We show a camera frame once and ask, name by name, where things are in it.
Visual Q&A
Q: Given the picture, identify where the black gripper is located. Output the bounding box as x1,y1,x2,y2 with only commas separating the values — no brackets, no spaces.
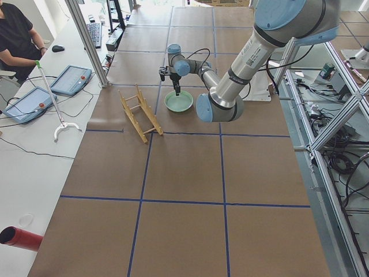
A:
170,73,181,95

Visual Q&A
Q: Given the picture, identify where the light green plate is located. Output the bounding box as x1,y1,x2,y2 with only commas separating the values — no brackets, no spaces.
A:
164,91,194,113

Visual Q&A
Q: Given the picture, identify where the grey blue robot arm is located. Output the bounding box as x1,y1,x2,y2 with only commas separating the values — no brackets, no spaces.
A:
159,0,341,122

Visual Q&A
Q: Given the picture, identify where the wooden plate rack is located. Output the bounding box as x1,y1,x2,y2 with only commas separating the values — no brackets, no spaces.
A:
118,84,164,144

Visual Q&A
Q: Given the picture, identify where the black keyboard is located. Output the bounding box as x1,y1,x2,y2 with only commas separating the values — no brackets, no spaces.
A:
86,23,102,48

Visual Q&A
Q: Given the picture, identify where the far blue teach pendant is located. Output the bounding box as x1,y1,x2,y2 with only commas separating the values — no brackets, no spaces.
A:
50,65,92,96

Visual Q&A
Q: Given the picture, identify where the blue teach pendant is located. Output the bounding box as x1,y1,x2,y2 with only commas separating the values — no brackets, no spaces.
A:
3,87,53,123
50,65,92,96

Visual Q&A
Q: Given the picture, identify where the white grabber stick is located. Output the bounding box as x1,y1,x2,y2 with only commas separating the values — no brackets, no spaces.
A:
35,60,82,143

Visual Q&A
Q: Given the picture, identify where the black computer mouse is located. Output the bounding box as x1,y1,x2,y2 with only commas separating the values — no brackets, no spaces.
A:
51,45,65,53

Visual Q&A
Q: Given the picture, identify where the near blue teach pendant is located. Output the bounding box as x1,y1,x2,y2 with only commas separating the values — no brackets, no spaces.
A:
3,87,53,123

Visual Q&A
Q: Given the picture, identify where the green white box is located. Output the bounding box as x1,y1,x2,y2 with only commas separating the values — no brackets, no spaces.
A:
319,62,335,80

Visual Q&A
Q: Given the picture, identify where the person in black shirt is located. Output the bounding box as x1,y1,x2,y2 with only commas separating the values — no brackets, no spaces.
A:
1,2,47,83

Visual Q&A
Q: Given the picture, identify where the red cylinder tube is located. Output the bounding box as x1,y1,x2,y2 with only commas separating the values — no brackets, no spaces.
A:
1,226,43,252

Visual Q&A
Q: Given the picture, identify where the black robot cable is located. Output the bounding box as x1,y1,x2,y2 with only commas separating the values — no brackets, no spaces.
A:
184,48,212,70

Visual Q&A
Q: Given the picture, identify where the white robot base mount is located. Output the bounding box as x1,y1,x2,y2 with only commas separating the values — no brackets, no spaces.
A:
239,75,271,102

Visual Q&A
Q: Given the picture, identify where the black pendant cable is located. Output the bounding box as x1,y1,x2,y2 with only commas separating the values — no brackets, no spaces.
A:
0,75,95,159

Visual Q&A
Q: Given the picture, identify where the aluminium frame post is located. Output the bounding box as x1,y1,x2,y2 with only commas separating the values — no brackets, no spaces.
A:
65,0,110,88

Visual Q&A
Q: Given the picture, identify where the black floor cable bundle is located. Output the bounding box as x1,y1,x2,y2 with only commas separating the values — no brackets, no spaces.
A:
308,109,369,214

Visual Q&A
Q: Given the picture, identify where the aluminium frame rail structure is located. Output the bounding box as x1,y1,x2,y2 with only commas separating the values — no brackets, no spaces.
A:
268,36,368,276

